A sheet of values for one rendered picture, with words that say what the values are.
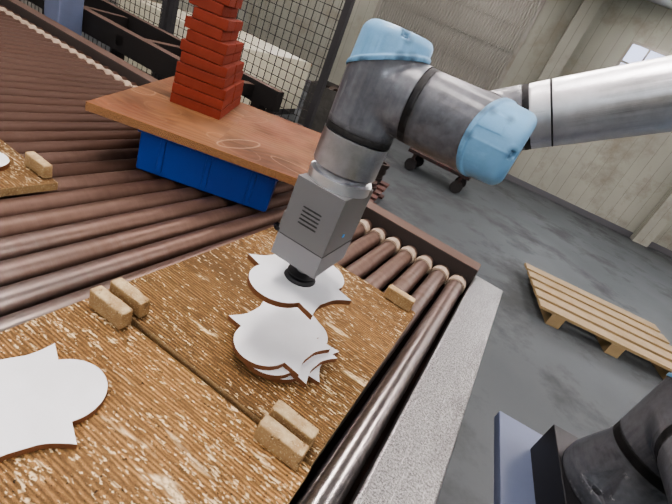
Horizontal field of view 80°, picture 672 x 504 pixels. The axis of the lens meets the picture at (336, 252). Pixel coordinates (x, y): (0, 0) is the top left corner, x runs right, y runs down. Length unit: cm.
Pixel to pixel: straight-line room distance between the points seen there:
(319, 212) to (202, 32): 73
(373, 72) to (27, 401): 45
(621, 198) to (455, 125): 995
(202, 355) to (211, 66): 74
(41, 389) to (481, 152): 47
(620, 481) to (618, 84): 48
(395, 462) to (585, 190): 971
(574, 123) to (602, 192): 970
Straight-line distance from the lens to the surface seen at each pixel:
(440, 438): 64
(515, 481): 76
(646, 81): 52
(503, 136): 39
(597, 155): 1005
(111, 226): 80
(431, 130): 40
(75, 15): 222
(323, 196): 44
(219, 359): 55
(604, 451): 70
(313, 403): 54
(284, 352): 55
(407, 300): 79
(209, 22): 110
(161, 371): 53
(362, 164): 43
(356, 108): 42
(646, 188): 1038
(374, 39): 42
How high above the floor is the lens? 133
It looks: 27 degrees down
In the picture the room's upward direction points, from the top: 24 degrees clockwise
